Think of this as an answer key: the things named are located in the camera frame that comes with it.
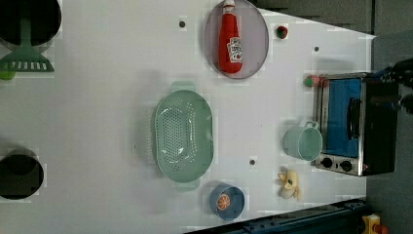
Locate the green plastic strainer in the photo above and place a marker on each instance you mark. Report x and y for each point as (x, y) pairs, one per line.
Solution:
(183, 127)

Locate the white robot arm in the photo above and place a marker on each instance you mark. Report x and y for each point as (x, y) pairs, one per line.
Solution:
(400, 74)

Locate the red ketchup bottle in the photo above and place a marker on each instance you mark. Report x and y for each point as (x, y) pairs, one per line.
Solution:
(230, 50)

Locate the orange slice toy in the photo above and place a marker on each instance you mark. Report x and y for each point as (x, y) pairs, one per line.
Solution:
(223, 202)

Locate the blue bowl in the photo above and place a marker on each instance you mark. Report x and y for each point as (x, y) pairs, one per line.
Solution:
(237, 201)

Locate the grey round plate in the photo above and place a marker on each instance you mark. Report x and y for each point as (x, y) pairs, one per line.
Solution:
(253, 32)

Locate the green mug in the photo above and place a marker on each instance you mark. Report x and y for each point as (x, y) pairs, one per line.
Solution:
(303, 142)

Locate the peeled banana toy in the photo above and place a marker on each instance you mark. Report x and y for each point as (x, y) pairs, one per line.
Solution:
(290, 187)

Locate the pink strawberry toy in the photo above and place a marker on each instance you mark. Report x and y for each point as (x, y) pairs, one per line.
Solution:
(311, 81)

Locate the dark red strawberry toy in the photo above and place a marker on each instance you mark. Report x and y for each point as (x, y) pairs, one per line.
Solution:
(282, 32)

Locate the silver toaster oven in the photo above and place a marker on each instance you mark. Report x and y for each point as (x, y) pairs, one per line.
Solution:
(358, 124)

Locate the green plastic spatula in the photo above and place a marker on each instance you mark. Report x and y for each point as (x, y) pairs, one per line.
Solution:
(25, 58)

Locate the large black pot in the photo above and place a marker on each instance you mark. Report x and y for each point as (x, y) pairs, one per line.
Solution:
(45, 20)

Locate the small black pot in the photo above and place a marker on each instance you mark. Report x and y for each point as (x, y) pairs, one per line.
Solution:
(21, 174)

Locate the yellow emergency stop box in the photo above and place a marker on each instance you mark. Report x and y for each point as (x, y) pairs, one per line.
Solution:
(373, 225)

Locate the lime green ball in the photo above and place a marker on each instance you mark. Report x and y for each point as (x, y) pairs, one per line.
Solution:
(7, 75)

